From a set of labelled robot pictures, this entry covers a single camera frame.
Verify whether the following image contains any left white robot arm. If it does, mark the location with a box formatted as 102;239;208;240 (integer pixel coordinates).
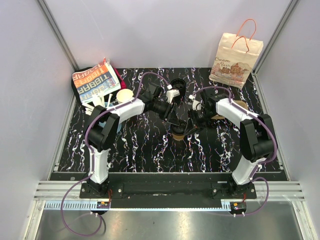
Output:
85;83;180;198

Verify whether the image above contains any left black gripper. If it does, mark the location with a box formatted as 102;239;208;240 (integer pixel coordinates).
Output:
152;100;180;127

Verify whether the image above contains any light blue straw holder cup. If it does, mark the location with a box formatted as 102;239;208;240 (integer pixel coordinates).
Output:
117;122;122;133

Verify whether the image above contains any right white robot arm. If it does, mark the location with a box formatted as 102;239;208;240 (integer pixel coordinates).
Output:
183;86;278;199

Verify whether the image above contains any stack of brown cup carriers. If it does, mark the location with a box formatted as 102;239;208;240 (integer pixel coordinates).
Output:
211;100;248;120

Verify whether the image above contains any red folded cloth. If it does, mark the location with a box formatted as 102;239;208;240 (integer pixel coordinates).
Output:
114;68;127;89

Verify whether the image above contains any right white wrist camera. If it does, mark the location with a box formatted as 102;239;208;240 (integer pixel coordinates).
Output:
187;94;202;111

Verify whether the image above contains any black coffee cup lid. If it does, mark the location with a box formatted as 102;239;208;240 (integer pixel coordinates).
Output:
170;122;186;136

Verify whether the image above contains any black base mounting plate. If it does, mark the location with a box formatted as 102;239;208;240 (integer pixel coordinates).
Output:
79;172;257;210

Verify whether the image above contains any colourful rabbit print cloth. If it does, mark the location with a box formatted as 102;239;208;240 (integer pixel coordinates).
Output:
71;59;121;104

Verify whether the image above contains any stack of paper coffee cups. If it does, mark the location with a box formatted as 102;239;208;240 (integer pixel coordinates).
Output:
116;89;134;104

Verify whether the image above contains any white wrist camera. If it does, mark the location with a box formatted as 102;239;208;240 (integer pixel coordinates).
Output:
187;94;202;111
165;84;180;105

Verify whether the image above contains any beige paper takeout bag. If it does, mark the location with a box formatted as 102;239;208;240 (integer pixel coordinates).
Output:
209;28;264;89

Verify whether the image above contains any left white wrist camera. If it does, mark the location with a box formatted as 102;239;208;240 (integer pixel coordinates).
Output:
165;84;180;105

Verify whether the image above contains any single brown paper cup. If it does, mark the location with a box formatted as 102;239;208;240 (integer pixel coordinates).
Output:
172;134;185;141

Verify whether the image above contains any aluminium frame rail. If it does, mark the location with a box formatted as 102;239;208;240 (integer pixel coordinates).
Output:
24;180;313;240

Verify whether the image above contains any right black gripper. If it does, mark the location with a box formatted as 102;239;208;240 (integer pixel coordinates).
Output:
184;108;215;137

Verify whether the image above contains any stack of black cup lids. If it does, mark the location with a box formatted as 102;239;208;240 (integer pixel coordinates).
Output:
170;78;186;97

